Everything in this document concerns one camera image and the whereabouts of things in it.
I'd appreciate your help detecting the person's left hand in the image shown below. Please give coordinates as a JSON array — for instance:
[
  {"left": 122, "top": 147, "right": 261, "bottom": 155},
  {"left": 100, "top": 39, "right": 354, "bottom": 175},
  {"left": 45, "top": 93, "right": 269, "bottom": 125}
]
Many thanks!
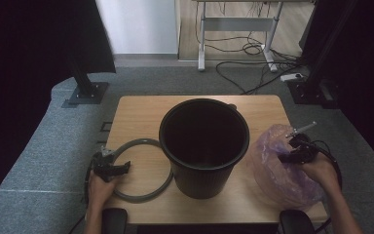
[{"left": 87, "top": 170, "right": 118, "bottom": 209}]

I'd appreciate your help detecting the coiled black cable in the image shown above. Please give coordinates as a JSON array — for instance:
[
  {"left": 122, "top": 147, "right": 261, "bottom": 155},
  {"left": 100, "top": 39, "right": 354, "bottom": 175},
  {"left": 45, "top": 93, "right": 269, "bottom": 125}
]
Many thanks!
[{"left": 204, "top": 30, "right": 303, "bottom": 63}]

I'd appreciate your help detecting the black floor cable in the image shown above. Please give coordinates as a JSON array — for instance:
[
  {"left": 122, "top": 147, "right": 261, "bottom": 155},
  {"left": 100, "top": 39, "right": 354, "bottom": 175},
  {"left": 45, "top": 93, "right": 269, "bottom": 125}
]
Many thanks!
[{"left": 215, "top": 59, "right": 306, "bottom": 96}]

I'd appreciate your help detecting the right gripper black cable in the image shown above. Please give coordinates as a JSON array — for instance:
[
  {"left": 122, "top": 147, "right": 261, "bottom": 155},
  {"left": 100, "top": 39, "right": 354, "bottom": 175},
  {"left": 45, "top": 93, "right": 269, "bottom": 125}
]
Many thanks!
[{"left": 305, "top": 139, "right": 344, "bottom": 234}]

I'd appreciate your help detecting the white desk frame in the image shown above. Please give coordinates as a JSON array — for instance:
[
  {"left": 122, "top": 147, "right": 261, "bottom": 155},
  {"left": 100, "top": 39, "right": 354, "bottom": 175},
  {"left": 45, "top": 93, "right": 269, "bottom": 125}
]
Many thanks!
[{"left": 193, "top": 0, "right": 316, "bottom": 73}]

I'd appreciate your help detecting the person's right hand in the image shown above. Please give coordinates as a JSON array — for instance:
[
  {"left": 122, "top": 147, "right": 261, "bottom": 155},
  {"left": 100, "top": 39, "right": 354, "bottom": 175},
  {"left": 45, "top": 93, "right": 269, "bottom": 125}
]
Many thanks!
[{"left": 300, "top": 152, "right": 339, "bottom": 193}]

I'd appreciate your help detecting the black chair armrest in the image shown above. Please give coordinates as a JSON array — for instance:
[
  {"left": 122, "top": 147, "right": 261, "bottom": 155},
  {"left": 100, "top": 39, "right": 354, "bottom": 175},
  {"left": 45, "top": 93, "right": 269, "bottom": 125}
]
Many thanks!
[
  {"left": 279, "top": 209, "right": 317, "bottom": 234},
  {"left": 101, "top": 208, "right": 129, "bottom": 234}
]

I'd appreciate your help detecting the black curtain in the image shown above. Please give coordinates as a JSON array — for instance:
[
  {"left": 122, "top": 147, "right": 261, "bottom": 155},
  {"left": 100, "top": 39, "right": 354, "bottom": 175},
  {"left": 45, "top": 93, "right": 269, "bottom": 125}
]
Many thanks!
[
  {"left": 0, "top": 0, "right": 117, "bottom": 215},
  {"left": 300, "top": 0, "right": 374, "bottom": 175}
]

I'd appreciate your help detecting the grey bin rim ring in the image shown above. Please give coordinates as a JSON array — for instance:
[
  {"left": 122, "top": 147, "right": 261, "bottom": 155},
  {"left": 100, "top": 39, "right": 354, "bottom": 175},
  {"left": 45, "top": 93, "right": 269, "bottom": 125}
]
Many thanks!
[{"left": 111, "top": 137, "right": 175, "bottom": 205}]

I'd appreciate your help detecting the black stand with base plate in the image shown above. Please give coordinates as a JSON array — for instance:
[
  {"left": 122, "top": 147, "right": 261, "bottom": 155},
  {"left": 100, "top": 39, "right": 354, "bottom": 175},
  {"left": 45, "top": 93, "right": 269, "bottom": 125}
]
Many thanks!
[{"left": 65, "top": 58, "right": 110, "bottom": 106}]

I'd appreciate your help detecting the white power strip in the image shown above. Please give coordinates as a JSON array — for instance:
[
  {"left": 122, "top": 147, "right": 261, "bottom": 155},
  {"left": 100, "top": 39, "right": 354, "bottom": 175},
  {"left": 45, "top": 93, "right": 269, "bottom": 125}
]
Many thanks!
[{"left": 280, "top": 72, "right": 305, "bottom": 83}]

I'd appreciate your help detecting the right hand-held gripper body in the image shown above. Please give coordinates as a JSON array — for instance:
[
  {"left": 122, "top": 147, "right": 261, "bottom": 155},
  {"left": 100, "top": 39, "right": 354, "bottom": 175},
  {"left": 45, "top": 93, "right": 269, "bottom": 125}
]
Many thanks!
[{"left": 285, "top": 121, "right": 319, "bottom": 165}]

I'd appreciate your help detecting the purple plastic bag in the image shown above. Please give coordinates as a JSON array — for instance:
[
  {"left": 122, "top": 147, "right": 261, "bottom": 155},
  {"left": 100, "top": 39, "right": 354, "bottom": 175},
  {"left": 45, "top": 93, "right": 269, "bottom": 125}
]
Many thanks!
[{"left": 246, "top": 123, "right": 326, "bottom": 212}]

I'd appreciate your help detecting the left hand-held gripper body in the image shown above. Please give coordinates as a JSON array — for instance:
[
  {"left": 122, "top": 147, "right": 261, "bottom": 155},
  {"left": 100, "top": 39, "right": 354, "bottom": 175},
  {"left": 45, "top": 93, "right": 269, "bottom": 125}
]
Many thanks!
[{"left": 92, "top": 145, "right": 120, "bottom": 183}]

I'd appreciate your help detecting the black metal stand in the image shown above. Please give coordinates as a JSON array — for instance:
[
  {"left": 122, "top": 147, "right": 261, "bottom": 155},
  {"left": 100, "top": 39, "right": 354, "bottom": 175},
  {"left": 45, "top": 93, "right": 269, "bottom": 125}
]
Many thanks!
[{"left": 286, "top": 0, "right": 359, "bottom": 110}]

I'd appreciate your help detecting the black plastic trash bin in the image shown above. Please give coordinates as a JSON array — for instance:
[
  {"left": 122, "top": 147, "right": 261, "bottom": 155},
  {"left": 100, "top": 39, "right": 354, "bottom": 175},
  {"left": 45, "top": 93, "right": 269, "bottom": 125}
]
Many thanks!
[{"left": 158, "top": 97, "right": 251, "bottom": 200}]

